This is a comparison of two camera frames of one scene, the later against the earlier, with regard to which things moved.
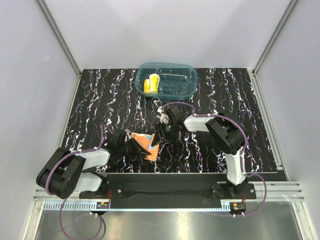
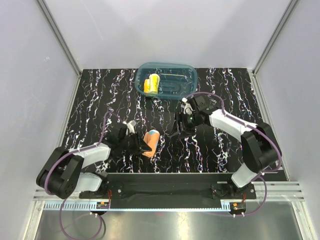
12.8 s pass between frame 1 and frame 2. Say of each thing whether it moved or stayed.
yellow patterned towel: stayed
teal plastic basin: stayed
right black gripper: moved
